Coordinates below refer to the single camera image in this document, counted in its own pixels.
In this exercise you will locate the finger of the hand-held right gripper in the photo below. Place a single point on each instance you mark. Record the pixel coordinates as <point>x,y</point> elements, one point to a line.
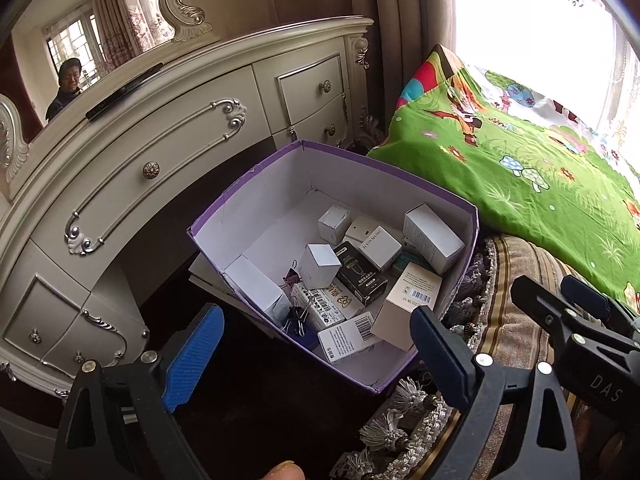
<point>537,305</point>
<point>587,296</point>

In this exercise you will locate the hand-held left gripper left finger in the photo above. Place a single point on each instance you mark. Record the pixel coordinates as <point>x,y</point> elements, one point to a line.
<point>192,355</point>

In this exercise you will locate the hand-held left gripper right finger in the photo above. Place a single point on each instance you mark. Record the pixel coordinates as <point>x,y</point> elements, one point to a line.
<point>440,350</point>

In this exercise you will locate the large cream cardboard box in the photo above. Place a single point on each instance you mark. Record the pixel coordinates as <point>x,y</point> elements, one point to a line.
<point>405,305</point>

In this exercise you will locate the tall white cardboard box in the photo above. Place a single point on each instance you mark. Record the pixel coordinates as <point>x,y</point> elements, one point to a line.
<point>255,290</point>

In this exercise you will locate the white box with barcode label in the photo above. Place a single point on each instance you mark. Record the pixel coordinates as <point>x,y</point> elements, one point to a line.
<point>350,342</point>

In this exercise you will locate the black cardboard box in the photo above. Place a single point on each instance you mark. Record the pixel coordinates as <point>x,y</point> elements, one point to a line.
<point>361,277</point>

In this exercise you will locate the black binder clip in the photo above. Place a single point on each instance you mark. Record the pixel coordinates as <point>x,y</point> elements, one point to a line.
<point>300,318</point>

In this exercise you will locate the white box with grey print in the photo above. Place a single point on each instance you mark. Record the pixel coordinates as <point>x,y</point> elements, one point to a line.
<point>325,307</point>

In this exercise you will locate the pink binder clip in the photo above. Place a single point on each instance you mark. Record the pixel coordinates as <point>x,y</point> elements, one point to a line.
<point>290,276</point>

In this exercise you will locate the small white cardboard box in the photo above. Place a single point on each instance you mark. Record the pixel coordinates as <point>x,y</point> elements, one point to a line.
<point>333,225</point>
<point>322,262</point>

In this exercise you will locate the purple cardboard storage box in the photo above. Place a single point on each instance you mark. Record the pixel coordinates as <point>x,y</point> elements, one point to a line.
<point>280,195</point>

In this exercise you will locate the person's left hand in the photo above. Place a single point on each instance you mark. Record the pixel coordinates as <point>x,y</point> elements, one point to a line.
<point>285,471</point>

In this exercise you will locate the striped towel blanket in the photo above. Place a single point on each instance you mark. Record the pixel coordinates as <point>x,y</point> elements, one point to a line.
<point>505,270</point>

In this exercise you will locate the white flat cardboard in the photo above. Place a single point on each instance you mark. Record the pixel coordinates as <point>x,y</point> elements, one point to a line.
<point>202,272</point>

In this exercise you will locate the green cartoon printed blanket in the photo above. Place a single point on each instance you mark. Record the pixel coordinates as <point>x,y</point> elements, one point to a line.
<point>525,180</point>

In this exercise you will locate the cream ornate dresser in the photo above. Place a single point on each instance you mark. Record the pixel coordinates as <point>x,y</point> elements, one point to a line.
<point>150,170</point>

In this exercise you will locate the black flat device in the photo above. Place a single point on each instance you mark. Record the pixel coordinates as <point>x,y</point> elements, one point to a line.
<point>125,91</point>

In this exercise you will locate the white lace curtain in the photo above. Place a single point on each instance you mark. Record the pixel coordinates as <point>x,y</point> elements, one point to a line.
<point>560,15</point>

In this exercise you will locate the beige curtain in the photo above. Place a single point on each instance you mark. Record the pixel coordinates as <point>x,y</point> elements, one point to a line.
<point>400,35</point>

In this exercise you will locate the ornate framed mirror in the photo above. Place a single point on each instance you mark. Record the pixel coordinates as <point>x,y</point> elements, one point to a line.
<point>100,20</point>

